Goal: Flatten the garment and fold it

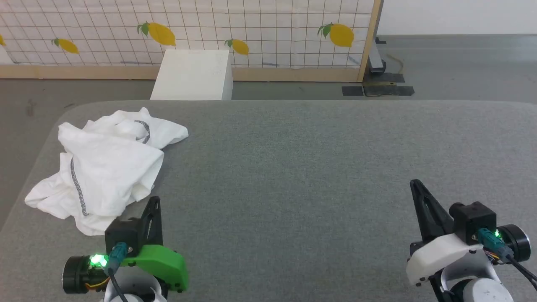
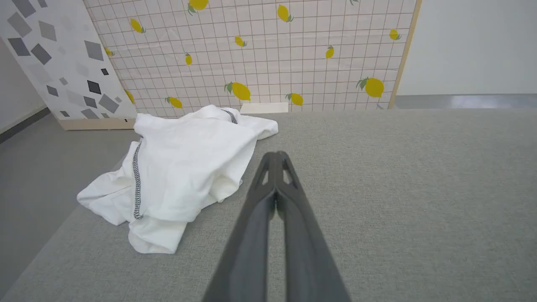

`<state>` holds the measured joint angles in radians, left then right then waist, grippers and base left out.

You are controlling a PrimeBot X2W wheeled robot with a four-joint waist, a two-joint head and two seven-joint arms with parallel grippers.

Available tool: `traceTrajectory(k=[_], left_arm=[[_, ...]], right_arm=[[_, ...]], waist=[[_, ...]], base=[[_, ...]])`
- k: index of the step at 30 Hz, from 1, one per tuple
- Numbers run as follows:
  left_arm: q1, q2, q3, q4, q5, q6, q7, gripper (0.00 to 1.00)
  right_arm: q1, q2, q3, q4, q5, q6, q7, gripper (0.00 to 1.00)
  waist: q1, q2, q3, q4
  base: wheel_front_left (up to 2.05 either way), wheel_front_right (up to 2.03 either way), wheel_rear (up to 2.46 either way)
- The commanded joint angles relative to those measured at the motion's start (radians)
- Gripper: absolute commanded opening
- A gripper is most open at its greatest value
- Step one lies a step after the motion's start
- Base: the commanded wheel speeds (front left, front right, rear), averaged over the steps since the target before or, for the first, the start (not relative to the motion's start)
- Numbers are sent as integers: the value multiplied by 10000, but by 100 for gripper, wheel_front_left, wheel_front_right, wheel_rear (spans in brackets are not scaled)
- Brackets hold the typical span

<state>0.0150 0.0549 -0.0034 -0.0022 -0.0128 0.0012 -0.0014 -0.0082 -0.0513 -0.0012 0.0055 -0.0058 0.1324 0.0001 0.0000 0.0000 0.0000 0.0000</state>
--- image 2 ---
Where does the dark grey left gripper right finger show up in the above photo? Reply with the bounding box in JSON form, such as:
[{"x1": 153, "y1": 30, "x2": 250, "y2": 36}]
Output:
[{"x1": 276, "y1": 151, "x2": 351, "y2": 302}]

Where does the grey fabric sofa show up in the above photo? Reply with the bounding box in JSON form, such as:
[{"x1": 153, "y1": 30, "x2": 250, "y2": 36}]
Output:
[{"x1": 0, "y1": 108, "x2": 537, "y2": 302}]

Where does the terrazzo pattern panel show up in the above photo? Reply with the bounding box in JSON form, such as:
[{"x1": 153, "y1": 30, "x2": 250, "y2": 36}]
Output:
[{"x1": 0, "y1": 0, "x2": 138, "y2": 131}]

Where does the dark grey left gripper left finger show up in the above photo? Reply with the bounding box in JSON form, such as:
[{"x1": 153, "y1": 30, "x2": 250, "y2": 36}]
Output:
[{"x1": 203, "y1": 151, "x2": 278, "y2": 302}]

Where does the white garment with grey stitching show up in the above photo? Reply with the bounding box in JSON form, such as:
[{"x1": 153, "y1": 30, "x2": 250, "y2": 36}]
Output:
[{"x1": 77, "y1": 104, "x2": 279, "y2": 255}]

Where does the lemon print panel wooden frame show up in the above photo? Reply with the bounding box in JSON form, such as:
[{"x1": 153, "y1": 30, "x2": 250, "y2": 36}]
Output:
[{"x1": 83, "y1": 0, "x2": 423, "y2": 119}]

